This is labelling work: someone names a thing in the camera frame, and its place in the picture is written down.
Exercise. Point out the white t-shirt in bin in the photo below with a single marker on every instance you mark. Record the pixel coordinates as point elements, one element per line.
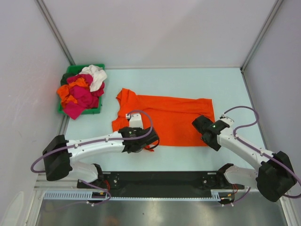
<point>98,74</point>

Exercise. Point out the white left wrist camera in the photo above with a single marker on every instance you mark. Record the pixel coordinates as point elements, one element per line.
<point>135,120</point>

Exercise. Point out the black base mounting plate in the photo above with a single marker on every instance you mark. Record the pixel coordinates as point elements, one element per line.
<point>163,182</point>

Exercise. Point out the magenta t-shirt in bin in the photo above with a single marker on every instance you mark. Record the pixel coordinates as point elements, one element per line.
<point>87,100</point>

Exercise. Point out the slotted grey cable duct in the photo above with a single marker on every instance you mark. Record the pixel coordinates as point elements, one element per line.
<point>100,196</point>

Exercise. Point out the green plastic bin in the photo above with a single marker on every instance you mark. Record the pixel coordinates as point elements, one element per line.
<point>76,70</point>

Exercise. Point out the aluminium frame rail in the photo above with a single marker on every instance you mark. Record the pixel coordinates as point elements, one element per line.
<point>278,180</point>

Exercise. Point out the dark green t-shirt in bin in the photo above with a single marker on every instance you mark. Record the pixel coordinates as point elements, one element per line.
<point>64,78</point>

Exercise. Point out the orange t-shirt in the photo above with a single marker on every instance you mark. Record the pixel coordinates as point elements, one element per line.
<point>64,91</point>
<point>172,117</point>

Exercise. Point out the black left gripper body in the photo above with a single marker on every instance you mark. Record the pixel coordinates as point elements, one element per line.
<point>136,129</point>

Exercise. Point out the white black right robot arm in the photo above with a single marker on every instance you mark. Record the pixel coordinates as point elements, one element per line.
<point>254,160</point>

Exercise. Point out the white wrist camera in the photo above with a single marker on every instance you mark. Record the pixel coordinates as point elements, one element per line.
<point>135,120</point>
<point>226,119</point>

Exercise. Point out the orange t-shirt in bin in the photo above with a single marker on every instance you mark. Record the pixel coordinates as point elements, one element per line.
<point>64,91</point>

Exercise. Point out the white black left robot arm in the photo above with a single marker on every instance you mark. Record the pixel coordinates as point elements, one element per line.
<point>63,158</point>

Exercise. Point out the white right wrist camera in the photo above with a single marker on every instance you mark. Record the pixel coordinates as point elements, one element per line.
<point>226,119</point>

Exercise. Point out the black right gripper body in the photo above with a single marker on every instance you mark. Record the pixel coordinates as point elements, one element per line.
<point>211,144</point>

